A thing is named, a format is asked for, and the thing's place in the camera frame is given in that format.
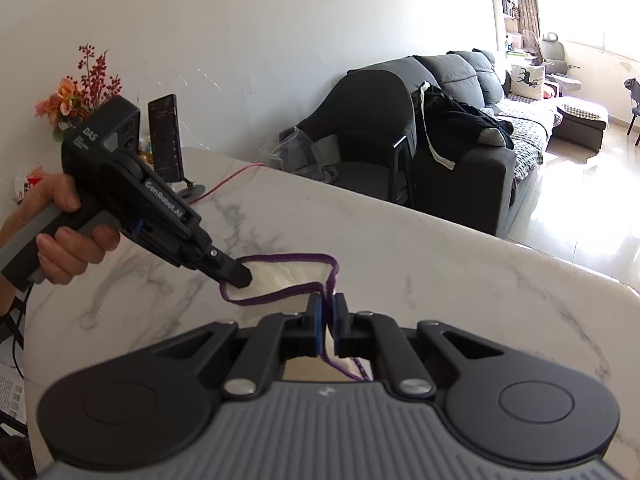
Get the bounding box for orange and red flower bouquet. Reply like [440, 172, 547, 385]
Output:
[34, 43, 124, 144]

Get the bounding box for red charging cable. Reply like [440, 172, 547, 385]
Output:
[191, 162, 267, 207]

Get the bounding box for patterned sofa blanket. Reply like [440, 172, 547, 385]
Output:
[492, 96, 559, 182]

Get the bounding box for white towel with purple edge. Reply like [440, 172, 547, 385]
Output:
[219, 252, 375, 384]

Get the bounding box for black bag with white strap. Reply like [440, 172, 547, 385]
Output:
[416, 79, 517, 172]

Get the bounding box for grey wooden-legged chair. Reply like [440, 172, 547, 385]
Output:
[622, 77, 640, 147]

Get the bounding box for person's left hand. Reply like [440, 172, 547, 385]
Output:
[15, 172, 122, 287]

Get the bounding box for black round phone stand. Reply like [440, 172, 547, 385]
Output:
[171, 177, 207, 204]

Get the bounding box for white bookshelf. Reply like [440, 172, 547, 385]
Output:
[487, 0, 522, 57]

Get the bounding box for white paper sheets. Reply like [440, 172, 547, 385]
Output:
[0, 360, 30, 423]

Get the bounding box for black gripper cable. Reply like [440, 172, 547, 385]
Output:
[11, 280, 37, 382]

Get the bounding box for light grey office chair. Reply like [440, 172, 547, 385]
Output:
[537, 31, 584, 94]

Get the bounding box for dark grey sofa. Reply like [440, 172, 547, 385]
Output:
[347, 48, 562, 239]

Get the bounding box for black dining chair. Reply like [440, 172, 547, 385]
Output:
[294, 70, 419, 209]

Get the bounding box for person's left forearm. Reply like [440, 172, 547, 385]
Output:
[0, 211, 27, 257]

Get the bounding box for clear plastic bag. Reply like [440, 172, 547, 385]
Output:
[259, 126, 347, 184]

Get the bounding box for black smartphone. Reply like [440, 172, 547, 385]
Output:
[147, 93, 184, 184]

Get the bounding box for white deer print pillow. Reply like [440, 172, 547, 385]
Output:
[509, 63, 548, 102]

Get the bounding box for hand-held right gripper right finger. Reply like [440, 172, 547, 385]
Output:
[327, 293, 503, 401]

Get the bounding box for dark ottoman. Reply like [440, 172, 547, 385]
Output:
[554, 102, 611, 152]

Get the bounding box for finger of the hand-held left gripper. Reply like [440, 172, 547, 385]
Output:
[181, 234, 254, 291]

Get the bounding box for red and white packet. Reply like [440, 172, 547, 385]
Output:
[12, 174, 47, 204]

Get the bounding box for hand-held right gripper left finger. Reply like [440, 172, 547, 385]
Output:
[155, 294, 326, 402]

